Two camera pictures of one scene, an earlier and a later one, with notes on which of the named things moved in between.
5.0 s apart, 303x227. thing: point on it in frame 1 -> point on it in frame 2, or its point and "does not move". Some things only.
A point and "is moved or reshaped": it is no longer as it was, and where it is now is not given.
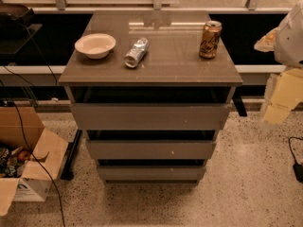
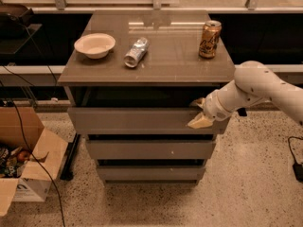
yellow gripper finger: (267, 43) -> (199, 101)
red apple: (23, 156) does not move
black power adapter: (297, 167) does not move
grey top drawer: (151, 116) is moved or reshaped
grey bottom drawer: (151, 172) does not move
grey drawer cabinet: (152, 90) does not move
